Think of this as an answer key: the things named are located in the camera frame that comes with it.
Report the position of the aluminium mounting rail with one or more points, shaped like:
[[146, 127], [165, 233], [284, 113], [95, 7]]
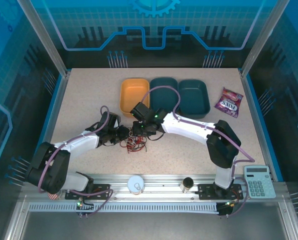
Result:
[[164, 180]]

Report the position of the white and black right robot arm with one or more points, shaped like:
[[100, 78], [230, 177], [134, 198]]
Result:
[[189, 127]]

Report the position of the aluminium frame post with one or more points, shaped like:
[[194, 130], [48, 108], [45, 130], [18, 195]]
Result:
[[261, 37], [49, 42]]

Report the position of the orange plastic bin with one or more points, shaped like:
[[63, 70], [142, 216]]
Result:
[[134, 92]]

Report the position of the small jar with black lid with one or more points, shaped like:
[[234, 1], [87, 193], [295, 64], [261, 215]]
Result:
[[187, 183]]

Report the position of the dark teal plastic bin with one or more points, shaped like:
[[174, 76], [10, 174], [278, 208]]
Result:
[[192, 97], [164, 100]]

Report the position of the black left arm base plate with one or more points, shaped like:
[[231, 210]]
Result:
[[99, 190]]

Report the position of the grey desk calculator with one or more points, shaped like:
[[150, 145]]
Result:
[[260, 183]]

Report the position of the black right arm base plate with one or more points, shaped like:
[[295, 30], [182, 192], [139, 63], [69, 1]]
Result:
[[206, 191]]

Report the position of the patterned drink can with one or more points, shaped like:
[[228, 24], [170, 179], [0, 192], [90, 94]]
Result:
[[52, 196]]

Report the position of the purple candy bag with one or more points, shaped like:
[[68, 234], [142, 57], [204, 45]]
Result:
[[229, 102]]

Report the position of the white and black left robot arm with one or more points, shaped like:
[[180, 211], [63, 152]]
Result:
[[76, 143]]

